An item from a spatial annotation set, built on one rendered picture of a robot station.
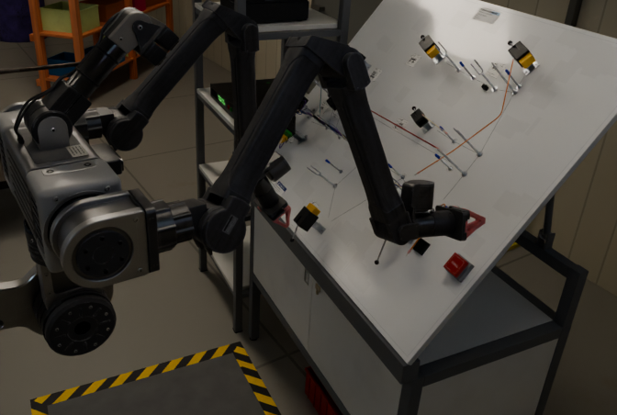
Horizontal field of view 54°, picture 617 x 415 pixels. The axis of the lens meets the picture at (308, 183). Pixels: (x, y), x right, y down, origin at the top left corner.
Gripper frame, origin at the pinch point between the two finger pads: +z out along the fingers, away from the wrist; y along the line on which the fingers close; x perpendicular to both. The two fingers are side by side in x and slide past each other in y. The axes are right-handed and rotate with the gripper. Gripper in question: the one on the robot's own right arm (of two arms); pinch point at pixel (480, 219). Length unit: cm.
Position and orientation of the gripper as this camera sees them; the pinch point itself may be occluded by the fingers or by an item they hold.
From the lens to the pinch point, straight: 146.6
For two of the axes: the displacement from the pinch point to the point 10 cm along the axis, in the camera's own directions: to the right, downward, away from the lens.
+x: -0.2, 9.9, 1.4
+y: -4.0, -1.3, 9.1
